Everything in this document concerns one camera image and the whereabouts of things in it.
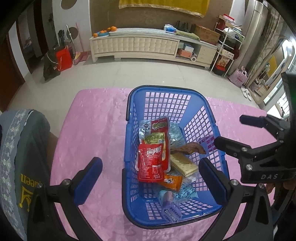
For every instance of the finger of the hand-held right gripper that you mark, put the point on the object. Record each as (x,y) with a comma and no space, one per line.
(229,146)
(252,120)

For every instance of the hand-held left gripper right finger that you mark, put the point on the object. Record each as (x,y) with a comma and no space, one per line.
(211,183)

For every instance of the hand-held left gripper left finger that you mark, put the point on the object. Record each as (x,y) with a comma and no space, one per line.
(89,180)

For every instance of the light blue pastry packet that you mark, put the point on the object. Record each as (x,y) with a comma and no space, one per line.
(187,194)

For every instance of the square cracker packet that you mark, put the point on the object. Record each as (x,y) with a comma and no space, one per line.
(183,165)

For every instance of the orange cartoon snack packet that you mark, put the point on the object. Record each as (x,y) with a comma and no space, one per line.
(172,182)

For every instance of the brown dried meat packet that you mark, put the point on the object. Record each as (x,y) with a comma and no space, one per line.
(189,148)

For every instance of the small blue snack packet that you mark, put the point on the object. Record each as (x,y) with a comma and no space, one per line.
(170,206)

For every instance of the plain red snack packet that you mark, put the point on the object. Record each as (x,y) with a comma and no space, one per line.
(150,162)

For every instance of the blue plastic basket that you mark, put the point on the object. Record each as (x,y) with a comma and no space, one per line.
(161,99)

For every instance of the person's right hand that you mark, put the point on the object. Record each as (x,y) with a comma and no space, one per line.
(269,188)

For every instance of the white slippers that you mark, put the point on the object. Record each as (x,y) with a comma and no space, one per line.
(246,93)

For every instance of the pink bag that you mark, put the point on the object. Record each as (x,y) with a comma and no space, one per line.
(239,77)

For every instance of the pink tablecloth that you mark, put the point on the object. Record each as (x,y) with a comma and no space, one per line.
(92,127)

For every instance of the grey cloth with yellow print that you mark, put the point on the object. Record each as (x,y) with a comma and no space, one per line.
(23,150)

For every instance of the patterned curtain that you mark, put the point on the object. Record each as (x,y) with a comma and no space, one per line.
(270,46)

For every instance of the white metal rack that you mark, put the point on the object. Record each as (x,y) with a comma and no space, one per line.
(227,46)

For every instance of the white paper roll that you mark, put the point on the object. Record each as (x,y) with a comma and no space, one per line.
(193,58)

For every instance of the silver standing air conditioner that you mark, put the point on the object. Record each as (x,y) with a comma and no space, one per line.
(253,34)

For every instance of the orange box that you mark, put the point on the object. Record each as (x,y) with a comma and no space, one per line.
(186,53)

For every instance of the cardboard box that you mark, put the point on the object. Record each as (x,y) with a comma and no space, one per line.
(207,33)

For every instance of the red white box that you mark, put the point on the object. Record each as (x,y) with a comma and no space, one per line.
(226,18)

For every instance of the green folded cloth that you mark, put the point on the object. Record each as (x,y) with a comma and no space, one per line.
(187,34)

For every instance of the dark bottles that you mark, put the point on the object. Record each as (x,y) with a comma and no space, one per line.
(183,26)

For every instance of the black bag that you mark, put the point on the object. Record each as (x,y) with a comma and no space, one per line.
(50,66)

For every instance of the blue tissue box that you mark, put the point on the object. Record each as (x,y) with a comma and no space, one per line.
(170,29)

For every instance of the pink broom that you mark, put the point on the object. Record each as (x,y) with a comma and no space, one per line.
(81,58)

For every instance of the red bag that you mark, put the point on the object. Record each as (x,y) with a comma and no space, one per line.
(64,59)

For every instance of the white TV cabinet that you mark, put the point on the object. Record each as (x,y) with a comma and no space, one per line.
(138,45)

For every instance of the yellow cloth cover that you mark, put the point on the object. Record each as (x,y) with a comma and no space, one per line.
(161,5)

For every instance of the blue bowl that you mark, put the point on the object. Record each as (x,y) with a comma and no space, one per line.
(103,34)

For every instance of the white mop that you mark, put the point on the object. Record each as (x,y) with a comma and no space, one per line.
(72,33)

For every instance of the dark wooden door frame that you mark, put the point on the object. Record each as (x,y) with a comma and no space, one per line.
(38,34)

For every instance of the round brown wall plaque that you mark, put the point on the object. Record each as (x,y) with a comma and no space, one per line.
(69,2)

